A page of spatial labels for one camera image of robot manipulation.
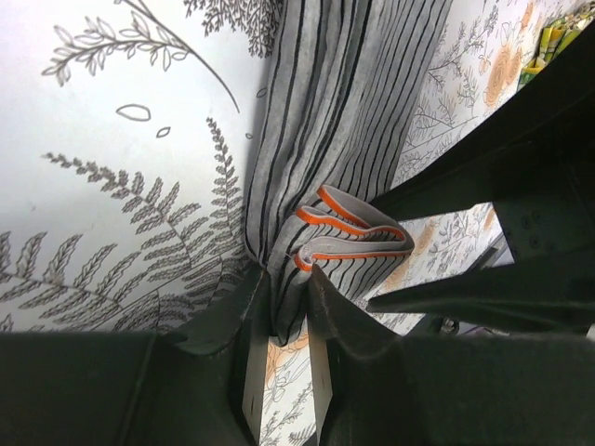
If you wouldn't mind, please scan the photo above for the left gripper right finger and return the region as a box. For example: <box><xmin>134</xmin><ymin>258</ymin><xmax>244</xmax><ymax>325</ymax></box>
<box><xmin>307</xmin><ymin>269</ymin><xmax>594</xmax><ymax>445</ymax></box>

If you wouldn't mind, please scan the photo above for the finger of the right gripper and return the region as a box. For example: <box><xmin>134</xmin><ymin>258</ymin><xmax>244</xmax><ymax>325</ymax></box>
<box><xmin>367</xmin><ymin>259</ymin><xmax>594</xmax><ymax>333</ymax></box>
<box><xmin>372</xmin><ymin>32</ymin><xmax>594</xmax><ymax>218</ymax></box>

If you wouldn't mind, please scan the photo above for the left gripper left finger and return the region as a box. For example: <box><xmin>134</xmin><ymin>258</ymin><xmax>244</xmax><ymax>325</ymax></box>
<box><xmin>1</xmin><ymin>268</ymin><xmax>270</xmax><ymax>445</ymax></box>

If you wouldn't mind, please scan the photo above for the grey striped boxer underwear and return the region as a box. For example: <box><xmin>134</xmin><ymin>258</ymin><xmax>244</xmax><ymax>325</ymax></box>
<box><xmin>245</xmin><ymin>1</ymin><xmax>451</xmax><ymax>346</ymax></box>

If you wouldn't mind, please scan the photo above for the lemon print folded cloth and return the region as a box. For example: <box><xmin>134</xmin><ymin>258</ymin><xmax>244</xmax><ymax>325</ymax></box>
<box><xmin>517</xmin><ymin>1</ymin><xmax>594</xmax><ymax>90</ymax></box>

